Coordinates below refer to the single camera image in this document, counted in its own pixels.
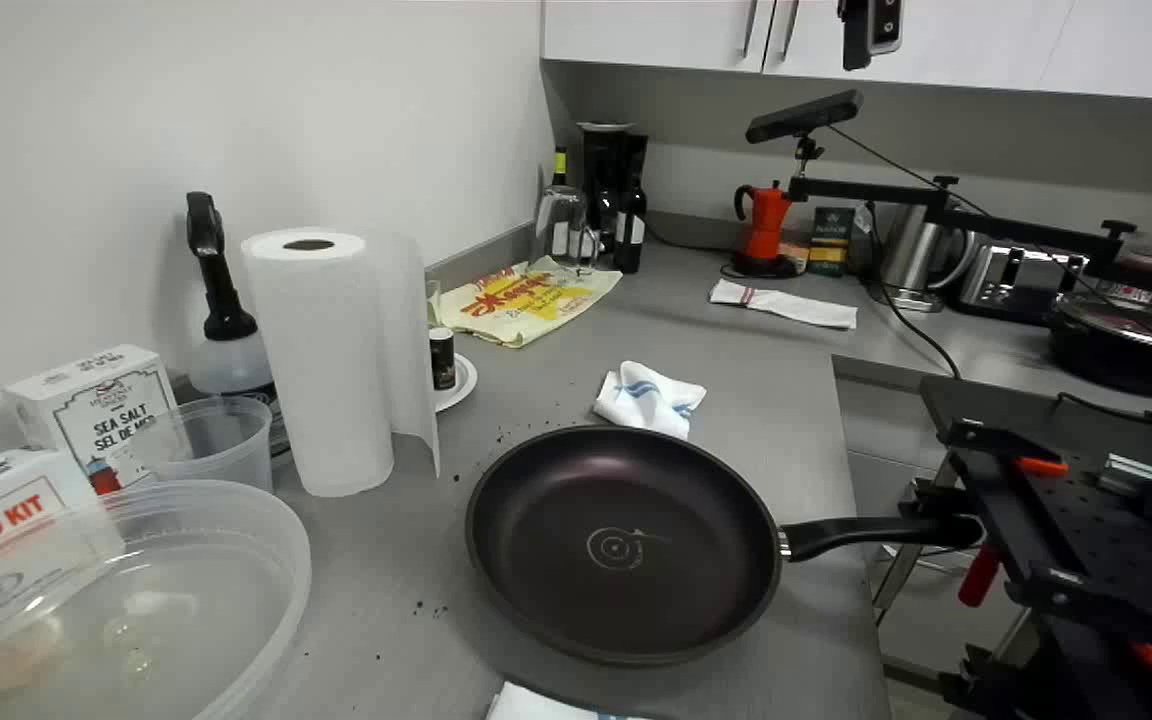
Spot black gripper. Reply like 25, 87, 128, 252
836, 0, 906, 70

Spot white towel blue stripes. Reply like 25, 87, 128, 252
590, 355, 714, 444

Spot black nonstick frying pan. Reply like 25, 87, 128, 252
462, 420, 989, 672

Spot white paper towel roll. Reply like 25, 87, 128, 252
236, 222, 446, 499

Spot small yellow green box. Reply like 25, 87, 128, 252
808, 203, 861, 275

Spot red moka pot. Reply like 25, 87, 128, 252
734, 176, 802, 278

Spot stainless steel kettle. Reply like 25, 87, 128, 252
881, 203, 980, 302

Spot black coffee maker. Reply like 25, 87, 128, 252
573, 117, 654, 275

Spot white folded cloth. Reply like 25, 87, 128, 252
709, 275, 866, 337

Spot silver toaster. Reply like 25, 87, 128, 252
957, 237, 1092, 324

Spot clear condiment bottle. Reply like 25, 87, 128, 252
531, 148, 607, 265

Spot black round cooking pot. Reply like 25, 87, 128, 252
1047, 285, 1152, 399

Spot yellow printed plastic bag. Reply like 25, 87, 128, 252
428, 255, 628, 352

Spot small dark spice jar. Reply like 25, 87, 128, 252
423, 324, 462, 394

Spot small white saucer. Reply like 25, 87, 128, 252
428, 352, 485, 414

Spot black pump dispenser bottle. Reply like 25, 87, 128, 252
183, 189, 272, 394

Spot white paper sheet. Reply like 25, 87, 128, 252
485, 677, 607, 720

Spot clear plastic measuring cup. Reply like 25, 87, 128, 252
167, 390, 278, 492

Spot white sea salt box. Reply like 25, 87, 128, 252
0, 339, 195, 499

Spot large clear plastic bowl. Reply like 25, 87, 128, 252
0, 475, 318, 720

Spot white first aid kit box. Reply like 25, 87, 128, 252
0, 449, 128, 632

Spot silver cabinet handle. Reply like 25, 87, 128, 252
769, 0, 808, 70
734, 0, 769, 65

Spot black bar stereo camera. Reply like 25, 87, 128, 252
739, 84, 868, 148

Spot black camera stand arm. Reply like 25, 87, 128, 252
787, 133, 1152, 311

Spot white wall cabinet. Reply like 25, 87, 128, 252
539, 0, 1152, 108

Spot black power cable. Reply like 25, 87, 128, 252
868, 270, 968, 383

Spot black robot mount table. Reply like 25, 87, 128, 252
920, 375, 1152, 720

